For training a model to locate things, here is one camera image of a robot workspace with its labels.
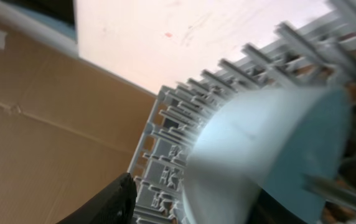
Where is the brown cardboard box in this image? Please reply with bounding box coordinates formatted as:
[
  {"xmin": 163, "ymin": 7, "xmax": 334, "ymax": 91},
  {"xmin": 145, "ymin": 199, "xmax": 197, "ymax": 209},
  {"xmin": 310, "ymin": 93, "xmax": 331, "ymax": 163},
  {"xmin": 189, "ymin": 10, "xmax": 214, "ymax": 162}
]
[{"xmin": 0, "ymin": 23, "xmax": 154, "ymax": 223}]

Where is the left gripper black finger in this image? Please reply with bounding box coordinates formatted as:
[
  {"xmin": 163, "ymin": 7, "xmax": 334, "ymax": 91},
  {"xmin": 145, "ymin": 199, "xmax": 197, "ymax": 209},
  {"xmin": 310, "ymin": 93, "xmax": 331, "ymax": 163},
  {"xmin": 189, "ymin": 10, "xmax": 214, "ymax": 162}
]
[{"xmin": 57, "ymin": 172, "xmax": 137, "ymax": 224}]

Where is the grey dish rack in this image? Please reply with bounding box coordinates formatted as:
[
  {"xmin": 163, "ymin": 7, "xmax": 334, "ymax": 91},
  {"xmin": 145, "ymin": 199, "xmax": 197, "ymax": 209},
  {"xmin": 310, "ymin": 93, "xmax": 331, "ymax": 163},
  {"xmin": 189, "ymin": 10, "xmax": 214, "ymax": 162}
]
[{"xmin": 128, "ymin": 1, "xmax": 356, "ymax": 223}]

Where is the light blue bowl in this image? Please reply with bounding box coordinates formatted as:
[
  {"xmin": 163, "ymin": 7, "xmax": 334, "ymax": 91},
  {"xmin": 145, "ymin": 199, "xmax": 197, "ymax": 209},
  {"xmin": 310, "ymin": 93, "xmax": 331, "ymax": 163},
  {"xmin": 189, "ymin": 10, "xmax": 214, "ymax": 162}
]
[{"xmin": 183, "ymin": 87, "xmax": 352, "ymax": 223}]

